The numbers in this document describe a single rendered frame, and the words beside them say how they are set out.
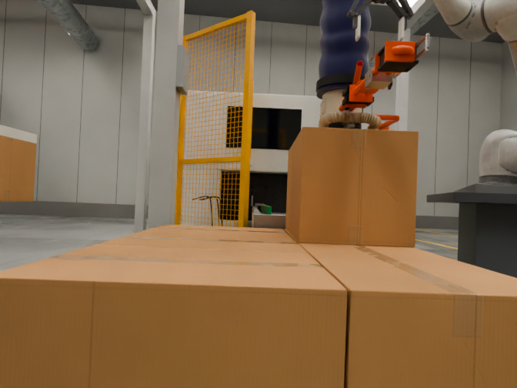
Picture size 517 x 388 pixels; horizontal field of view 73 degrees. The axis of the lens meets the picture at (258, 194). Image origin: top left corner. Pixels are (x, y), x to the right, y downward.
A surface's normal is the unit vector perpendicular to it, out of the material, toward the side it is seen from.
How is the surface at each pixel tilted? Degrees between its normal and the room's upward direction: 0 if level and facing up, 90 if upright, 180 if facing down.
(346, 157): 90
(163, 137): 90
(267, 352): 90
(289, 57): 90
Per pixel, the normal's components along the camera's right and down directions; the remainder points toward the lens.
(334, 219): 0.00, -0.01
